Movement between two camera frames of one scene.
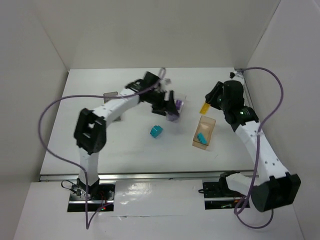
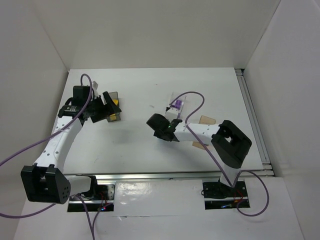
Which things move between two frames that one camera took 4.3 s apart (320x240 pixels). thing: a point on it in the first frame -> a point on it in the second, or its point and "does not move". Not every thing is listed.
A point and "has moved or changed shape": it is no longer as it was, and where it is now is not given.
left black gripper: x=161 y=103 -> x=100 y=109
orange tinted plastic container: x=206 y=125 does not move
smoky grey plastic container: x=107 y=100 does not move
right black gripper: x=215 y=93 -> x=169 y=109
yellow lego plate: x=204 y=108 has moved or changed shape
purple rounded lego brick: x=178 y=104 does not move
